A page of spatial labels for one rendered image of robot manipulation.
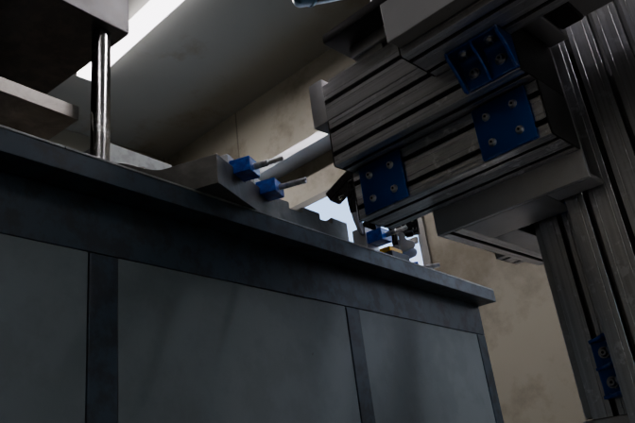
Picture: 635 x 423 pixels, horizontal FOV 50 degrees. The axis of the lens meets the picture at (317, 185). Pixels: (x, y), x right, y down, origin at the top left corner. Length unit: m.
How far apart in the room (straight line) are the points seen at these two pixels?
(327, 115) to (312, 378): 0.50
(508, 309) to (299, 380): 2.34
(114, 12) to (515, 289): 2.26
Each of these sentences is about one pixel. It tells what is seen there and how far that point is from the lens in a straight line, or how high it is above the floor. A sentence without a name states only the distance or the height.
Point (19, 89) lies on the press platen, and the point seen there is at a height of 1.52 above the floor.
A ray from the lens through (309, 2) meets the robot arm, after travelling 1.32.
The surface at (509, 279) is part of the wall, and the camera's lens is 3.58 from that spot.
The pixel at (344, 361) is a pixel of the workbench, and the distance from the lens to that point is 1.45.
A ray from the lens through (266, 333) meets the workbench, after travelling 1.27.
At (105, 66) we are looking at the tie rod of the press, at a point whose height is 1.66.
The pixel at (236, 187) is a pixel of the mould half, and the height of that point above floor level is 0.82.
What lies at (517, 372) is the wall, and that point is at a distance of 3.53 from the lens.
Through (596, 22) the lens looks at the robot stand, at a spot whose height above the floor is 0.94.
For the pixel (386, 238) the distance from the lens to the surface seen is 1.55.
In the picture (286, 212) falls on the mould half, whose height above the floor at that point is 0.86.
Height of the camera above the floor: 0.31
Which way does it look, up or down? 24 degrees up
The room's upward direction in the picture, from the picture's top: 8 degrees counter-clockwise
